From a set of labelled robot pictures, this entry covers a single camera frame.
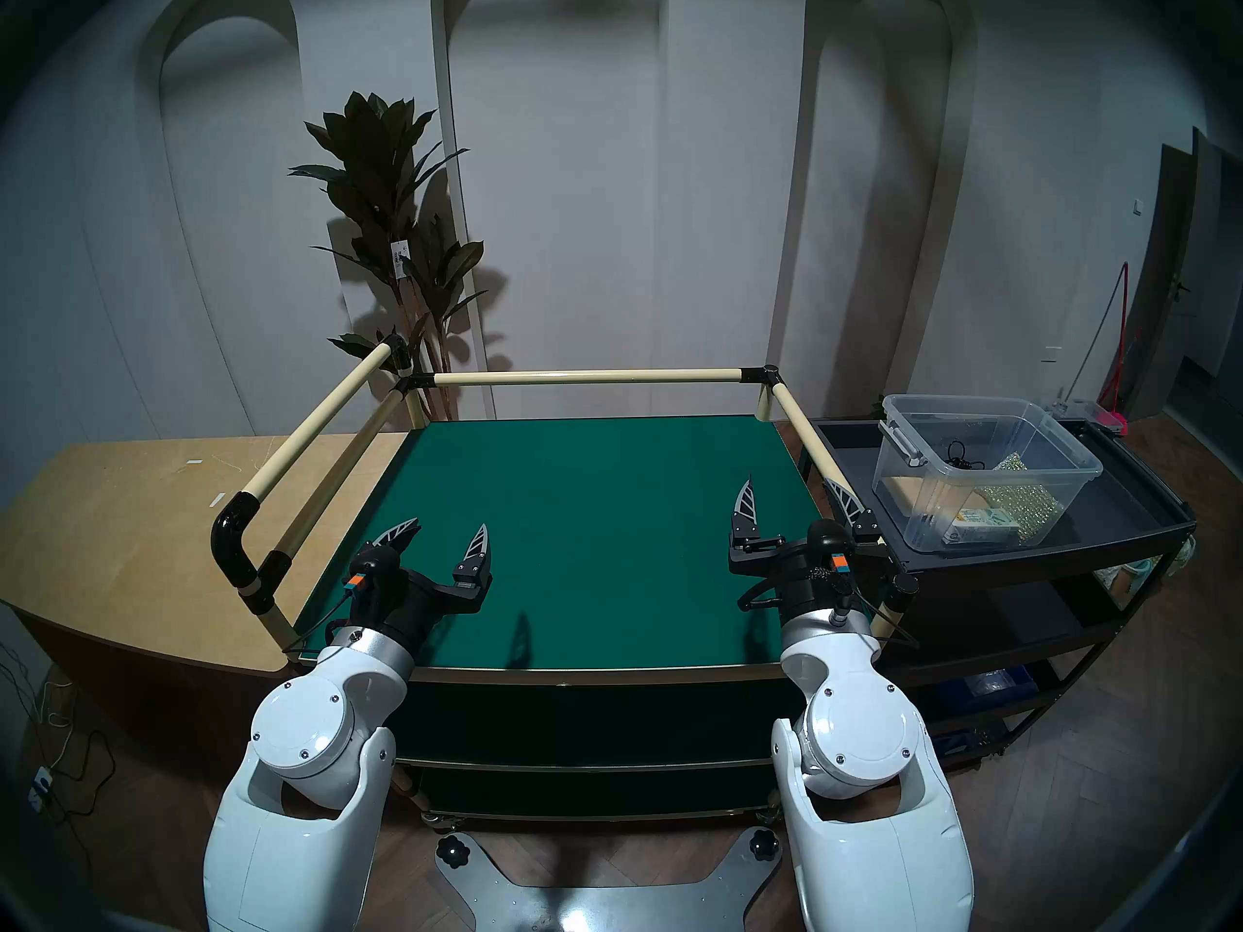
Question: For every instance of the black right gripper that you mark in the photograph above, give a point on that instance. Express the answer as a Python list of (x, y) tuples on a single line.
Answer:
[(811, 571)]

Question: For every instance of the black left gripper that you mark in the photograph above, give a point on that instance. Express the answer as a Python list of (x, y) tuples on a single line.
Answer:
[(403, 600)]

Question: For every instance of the clear plastic storage box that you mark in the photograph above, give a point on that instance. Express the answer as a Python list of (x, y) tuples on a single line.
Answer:
[(1044, 435)]

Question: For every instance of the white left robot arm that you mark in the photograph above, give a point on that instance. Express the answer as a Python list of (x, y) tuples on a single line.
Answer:
[(301, 736)]

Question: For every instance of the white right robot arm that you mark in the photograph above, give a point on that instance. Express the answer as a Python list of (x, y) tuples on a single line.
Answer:
[(855, 726)]

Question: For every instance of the blue item on cart shelf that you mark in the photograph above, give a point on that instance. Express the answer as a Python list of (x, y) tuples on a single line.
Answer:
[(995, 682)]

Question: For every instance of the beige wooden block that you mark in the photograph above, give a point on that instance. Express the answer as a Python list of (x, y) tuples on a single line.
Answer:
[(908, 495)]

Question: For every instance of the green white carton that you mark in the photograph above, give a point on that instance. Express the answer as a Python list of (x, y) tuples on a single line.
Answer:
[(981, 529)]

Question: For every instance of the glittery gold cloth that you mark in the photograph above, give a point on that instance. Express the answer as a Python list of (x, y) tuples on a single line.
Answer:
[(1024, 488)]

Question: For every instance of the white plant tag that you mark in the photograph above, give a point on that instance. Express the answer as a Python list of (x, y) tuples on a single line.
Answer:
[(399, 258)]

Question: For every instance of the black base knob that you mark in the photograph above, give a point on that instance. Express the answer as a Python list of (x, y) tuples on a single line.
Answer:
[(453, 851), (765, 844)]

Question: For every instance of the beige wooden table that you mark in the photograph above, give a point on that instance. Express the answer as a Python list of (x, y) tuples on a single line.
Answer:
[(126, 532)]

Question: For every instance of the black utility cart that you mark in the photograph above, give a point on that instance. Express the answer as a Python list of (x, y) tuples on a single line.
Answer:
[(1126, 522)]

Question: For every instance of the red broom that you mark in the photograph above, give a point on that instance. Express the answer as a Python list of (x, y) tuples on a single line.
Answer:
[(1117, 396)]

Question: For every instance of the tall dark green plant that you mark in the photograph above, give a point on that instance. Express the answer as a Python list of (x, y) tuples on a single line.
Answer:
[(374, 163)]

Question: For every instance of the white power strip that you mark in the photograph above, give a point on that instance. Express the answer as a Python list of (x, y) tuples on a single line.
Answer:
[(39, 789)]

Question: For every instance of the dark door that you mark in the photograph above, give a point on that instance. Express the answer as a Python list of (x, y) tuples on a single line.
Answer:
[(1204, 260)]

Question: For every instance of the green-top table with rail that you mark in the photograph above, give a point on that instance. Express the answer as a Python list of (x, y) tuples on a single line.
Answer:
[(602, 532)]

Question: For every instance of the cream pipe rail frame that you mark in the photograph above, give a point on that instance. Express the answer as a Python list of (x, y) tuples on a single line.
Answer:
[(583, 378)]

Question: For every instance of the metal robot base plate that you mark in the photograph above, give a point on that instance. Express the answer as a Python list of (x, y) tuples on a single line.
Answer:
[(602, 906)]

